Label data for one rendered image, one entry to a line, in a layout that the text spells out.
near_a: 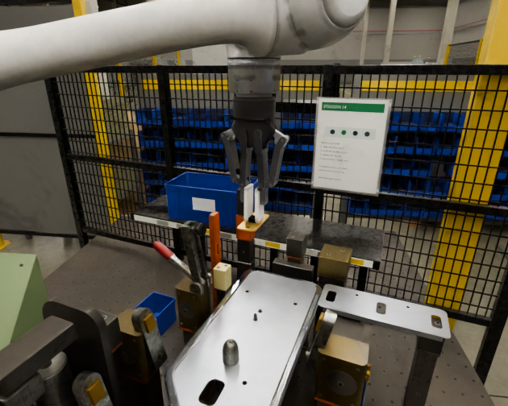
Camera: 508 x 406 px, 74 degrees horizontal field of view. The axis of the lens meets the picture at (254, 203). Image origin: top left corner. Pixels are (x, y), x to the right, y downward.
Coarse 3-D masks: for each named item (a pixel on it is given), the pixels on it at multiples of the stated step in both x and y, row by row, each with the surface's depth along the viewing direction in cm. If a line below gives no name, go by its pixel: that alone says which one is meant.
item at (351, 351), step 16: (336, 336) 67; (320, 352) 63; (336, 352) 63; (352, 352) 63; (368, 352) 63; (320, 368) 64; (336, 368) 63; (352, 368) 61; (368, 368) 66; (320, 384) 66; (336, 384) 64; (352, 384) 62; (320, 400) 67; (336, 400) 65; (352, 400) 64
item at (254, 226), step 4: (252, 216) 68; (264, 216) 70; (268, 216) 70; (248, 220) 67; (252, 220) 67; (264, 220) 68; (240, 224) 66; (244, 224) 66; (248, 224) 66; (252, 224) 66; (256, 224) 66; (260, 224) 66; (240, 228) 65; (244, 228) 65; (248, 228) 65; (252, 228) 65; (256, 228) 65
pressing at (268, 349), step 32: (256, 288) 89; (288, 288) 89; (320, 288) 89; (224, 320) 78; (288, 320) 78; (192, 352) 69; (256, 352) 69; (288, 352) 69; (192, 384) 62; (224, 384) 62; (256, 384) 62; (288, 384) 63
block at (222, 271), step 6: (222, 264) 88; (228, 264) 88; (216, 270) 86; (222, 270) 85; (228, 270) 86; (216, 276) 86; (222, 276) 86; (228, 276) 87; (216, 282) 87; (222, 282) 86; (228, 282) 88; (216, 288) 88; (222, 288) 87; (228, 288) 88; (222, 294) 88
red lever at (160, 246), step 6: (156, 246) 81; (162, 246) 81; (162, 252) 81; (168, 252) 81; (168, 258) 81; (174, 258) 81; (174, 264) 81; (180, 264) 80; (186, 270) 80; (204, 282) 80
